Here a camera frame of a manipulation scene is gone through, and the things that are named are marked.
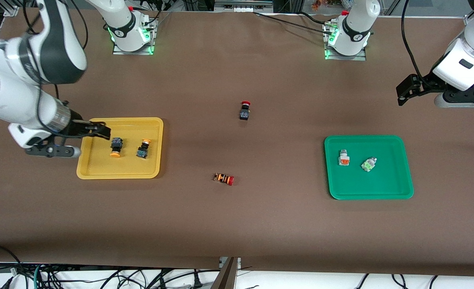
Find silver button switch green block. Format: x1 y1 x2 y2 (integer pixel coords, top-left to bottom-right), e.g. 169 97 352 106
360 157 378 173

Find yellow plastic tray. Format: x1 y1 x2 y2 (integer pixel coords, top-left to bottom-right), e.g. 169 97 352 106
76 117 164 180

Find green plastic tray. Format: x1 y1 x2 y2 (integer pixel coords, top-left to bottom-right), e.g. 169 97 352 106
324 135 415 200

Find colourful small background objects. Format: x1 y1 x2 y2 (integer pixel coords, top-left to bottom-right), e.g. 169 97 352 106
311 0 356 10

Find red button orange striped base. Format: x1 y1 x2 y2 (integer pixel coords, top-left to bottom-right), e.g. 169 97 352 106
214 172 235 186

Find brown table cover sheet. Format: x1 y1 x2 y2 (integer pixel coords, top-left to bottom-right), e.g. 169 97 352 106
0 8 474 277

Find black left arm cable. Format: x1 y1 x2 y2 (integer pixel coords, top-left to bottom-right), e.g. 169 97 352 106
401 0 427 83

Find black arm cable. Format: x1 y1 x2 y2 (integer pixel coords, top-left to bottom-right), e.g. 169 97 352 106
20 0 90 125
401 0 427 83

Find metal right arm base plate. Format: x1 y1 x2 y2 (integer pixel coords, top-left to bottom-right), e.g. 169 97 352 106
112 16 156 55

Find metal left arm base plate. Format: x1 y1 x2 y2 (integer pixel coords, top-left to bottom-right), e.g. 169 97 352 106
324 22 366 61

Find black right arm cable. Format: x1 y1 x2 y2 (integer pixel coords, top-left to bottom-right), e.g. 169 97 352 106
20 0 90 125

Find short thin black cable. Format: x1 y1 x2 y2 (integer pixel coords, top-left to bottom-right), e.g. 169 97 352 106
299 11 334 24

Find aluminium frame corner post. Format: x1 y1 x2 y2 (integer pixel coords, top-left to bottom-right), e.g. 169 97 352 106
2 0 20 17

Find long thin black cable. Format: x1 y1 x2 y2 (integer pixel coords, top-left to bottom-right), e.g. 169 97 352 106
253 11 334 35

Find looping black floor cable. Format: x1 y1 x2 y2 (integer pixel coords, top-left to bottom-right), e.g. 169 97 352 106
0 244 24 277

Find tangled black floor cables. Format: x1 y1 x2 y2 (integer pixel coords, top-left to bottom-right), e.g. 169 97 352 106
40 266 221 289

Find teal floor cable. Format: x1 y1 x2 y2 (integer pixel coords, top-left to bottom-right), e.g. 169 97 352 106
32 263 45 289

